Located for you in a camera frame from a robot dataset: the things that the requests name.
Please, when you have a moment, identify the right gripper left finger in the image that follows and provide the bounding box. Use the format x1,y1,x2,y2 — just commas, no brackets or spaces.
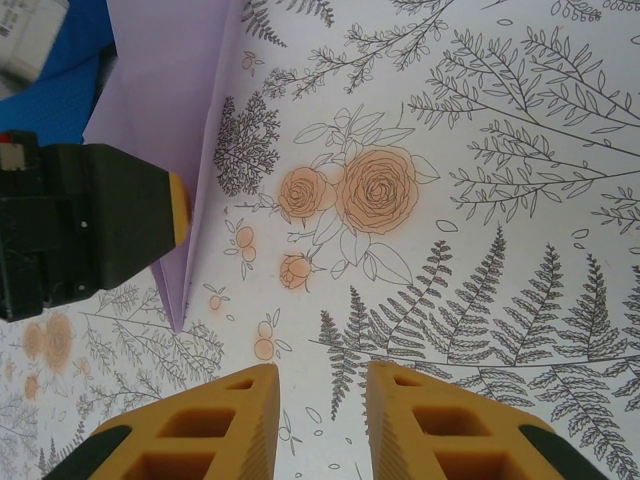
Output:
45,363,282,480

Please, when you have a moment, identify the purple paper sheet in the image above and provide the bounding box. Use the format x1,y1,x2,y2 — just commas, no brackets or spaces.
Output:
81,0,242,335

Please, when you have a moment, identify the floral table mat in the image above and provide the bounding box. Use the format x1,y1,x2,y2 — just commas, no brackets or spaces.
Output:
0,0,640,480

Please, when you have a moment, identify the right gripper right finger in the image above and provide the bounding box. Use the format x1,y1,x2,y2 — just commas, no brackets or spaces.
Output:
363,361,610,480

